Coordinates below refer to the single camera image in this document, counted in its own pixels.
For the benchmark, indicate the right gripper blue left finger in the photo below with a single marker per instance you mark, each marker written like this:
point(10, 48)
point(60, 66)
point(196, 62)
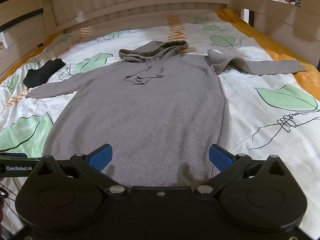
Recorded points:
point(90, 168)

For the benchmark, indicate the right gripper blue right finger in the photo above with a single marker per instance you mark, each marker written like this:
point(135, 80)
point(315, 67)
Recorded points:
point(230, 167)

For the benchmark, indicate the grey knit hooded sweater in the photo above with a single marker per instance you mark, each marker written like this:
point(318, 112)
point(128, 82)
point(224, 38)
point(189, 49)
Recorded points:
point(158, 108)

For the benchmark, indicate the black folded cloth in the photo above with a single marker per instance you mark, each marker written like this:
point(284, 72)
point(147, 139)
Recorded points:
point(37, 77)

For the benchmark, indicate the cream wooden bed frame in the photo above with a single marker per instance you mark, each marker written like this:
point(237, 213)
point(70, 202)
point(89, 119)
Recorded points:
point(26, 23)

